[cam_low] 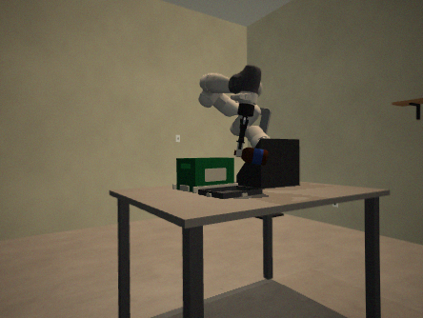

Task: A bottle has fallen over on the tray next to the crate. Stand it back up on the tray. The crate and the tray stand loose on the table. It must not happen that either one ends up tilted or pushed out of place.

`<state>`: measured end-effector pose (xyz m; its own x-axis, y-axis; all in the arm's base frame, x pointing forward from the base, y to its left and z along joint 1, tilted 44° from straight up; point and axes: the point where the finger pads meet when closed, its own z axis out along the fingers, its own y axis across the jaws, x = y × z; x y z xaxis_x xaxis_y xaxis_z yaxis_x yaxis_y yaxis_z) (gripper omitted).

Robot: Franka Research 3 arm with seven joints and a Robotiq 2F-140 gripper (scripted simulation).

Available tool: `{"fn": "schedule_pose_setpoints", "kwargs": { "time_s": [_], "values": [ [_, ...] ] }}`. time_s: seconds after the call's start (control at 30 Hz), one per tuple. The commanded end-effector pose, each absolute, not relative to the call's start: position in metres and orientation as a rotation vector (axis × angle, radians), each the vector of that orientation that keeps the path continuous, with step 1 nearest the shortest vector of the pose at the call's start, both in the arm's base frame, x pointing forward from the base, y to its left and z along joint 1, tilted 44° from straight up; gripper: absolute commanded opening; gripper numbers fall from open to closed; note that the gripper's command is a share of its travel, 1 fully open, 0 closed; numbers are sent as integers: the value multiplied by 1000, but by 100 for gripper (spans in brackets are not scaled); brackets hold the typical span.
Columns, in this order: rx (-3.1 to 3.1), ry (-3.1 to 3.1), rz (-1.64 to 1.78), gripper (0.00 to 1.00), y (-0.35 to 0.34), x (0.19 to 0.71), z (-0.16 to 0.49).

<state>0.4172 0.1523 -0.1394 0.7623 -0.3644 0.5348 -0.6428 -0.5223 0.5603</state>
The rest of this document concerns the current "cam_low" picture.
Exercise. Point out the brown bottle with blue label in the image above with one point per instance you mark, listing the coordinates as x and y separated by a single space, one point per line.
254 156

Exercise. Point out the dark green divided crate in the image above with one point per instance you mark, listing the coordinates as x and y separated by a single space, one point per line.
197 172

